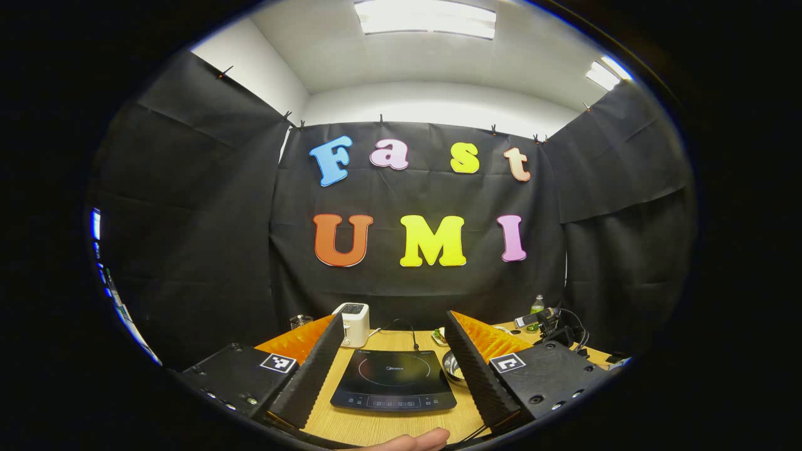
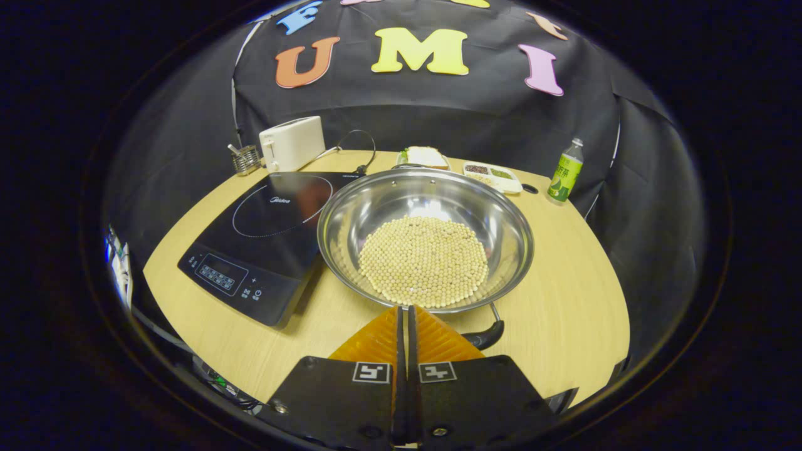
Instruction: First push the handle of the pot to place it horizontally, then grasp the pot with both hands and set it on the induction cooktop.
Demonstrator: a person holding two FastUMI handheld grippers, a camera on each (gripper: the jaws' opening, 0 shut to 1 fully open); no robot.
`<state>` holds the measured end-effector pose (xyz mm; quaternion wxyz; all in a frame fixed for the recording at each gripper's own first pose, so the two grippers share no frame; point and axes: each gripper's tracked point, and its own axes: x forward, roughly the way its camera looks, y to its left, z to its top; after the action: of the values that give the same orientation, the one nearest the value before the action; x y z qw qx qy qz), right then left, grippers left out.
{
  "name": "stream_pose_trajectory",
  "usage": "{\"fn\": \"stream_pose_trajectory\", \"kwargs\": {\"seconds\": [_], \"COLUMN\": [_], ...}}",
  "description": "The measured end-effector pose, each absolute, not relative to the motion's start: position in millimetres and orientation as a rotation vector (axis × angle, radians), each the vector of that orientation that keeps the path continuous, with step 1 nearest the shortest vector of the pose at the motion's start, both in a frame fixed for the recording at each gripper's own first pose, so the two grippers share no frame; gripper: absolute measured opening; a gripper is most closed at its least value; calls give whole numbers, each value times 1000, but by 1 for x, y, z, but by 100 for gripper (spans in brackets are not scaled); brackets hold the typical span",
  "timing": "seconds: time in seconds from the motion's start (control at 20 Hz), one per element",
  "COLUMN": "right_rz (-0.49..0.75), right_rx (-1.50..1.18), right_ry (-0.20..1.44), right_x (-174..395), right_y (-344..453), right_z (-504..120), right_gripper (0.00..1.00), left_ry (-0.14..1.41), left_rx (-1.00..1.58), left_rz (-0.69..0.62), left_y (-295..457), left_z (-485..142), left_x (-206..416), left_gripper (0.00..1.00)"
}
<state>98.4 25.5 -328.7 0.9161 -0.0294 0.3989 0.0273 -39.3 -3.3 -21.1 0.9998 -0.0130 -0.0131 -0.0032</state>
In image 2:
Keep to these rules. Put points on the small pile of pale beans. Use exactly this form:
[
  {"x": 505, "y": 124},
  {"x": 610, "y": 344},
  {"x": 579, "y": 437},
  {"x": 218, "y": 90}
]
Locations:
[{"x": 481, "y": 179}]

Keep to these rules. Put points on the pile of green mung beans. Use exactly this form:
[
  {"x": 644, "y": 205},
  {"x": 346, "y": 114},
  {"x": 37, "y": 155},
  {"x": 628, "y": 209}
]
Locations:
[{"x": 501, "y": 173}]

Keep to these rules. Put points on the sandwich with lettuce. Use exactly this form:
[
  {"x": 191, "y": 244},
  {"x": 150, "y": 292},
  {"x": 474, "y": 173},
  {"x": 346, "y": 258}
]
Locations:
[{"x": 426, "y": 155}]

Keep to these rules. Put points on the stainless steel pot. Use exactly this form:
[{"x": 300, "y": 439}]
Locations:
[{"x": 376, "y": 207}]

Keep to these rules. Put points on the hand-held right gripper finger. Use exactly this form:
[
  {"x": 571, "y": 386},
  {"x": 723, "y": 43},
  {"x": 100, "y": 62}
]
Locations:
[
  {"x": 413, "y": 338},
  {"x": 401, "y": 338}
]

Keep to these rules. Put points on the white divided tray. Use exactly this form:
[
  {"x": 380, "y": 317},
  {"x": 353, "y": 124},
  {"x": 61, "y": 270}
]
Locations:
[{"x": 510, "y": 185}]

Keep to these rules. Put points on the pile of soybeans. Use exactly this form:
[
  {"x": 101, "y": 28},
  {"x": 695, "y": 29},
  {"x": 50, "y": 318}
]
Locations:
[{"x": 423, "y": 263}]

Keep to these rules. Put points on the white sandwich plate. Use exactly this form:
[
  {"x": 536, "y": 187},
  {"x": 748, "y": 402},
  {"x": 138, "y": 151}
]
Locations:
[{"x": 401, "y": 161}]

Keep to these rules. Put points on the black induction cooktop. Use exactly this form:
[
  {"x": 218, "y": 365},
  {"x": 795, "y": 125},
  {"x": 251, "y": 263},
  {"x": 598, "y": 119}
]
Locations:
[{"x": 263, "y": 232}]

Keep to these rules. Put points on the white toaster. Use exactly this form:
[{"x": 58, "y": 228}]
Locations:
[{"x": 294, "y": 144}]

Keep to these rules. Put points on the pile of dark red beans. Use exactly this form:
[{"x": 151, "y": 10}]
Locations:
[{"x": 477, "y": 169}]

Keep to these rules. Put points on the green tea bottle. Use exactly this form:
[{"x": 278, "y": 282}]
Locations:
[{"x": 566, "y": 175}]

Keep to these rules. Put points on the black backdrop cloth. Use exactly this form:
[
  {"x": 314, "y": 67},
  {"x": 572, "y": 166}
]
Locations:
[{"x": 438, "y": 113}]

